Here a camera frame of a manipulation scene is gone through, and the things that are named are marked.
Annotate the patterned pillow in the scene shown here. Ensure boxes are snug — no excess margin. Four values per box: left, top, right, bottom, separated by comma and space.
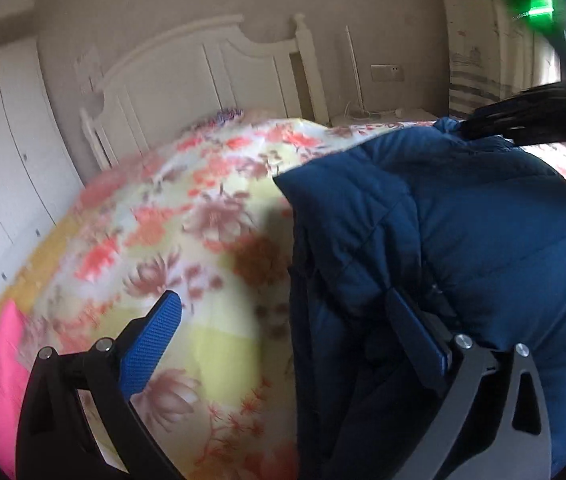
210, 106, 246, 125

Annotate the white cable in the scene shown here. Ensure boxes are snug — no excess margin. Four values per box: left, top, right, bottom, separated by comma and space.
343, 100, 406, 122

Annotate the wall socket panel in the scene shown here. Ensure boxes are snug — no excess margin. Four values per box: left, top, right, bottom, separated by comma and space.
370, 63, 407, 83

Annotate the white wardrobe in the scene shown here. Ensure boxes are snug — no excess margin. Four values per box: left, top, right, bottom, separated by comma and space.
0, 40, 86, 348

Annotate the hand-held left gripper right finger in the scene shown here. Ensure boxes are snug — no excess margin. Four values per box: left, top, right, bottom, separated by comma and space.
384, 287, 552, 480

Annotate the yellow bedsheet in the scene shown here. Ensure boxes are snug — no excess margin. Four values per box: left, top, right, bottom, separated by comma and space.
0, 195, 94, 361

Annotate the blue quilted jacket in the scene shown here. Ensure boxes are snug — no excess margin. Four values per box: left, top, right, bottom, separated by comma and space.
273, 116, 566, 480

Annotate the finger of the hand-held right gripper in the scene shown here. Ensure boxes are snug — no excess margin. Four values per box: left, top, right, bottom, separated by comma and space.
460, 80, 566, 147

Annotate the pink cloth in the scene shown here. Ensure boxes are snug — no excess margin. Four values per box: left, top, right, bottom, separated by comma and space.
0, 299, 31, 478

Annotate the white bedside table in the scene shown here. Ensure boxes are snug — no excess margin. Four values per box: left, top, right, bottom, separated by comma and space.
330, 106, 440, 129

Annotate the thin white wall rod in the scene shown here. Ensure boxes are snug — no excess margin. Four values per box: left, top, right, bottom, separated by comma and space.
344, 25, 365, 117

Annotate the printed window curtain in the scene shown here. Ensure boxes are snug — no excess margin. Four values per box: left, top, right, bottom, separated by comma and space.
435, 0, 566, 122

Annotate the white wooden headboard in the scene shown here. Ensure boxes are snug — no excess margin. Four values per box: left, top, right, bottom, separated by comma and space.
80, 14, 331, 172

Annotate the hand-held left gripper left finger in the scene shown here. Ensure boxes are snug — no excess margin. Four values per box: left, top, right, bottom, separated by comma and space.
15, 290, 184, 480

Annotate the floral bed cover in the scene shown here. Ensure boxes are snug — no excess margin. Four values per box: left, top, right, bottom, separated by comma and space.
0, 110, 566, 480

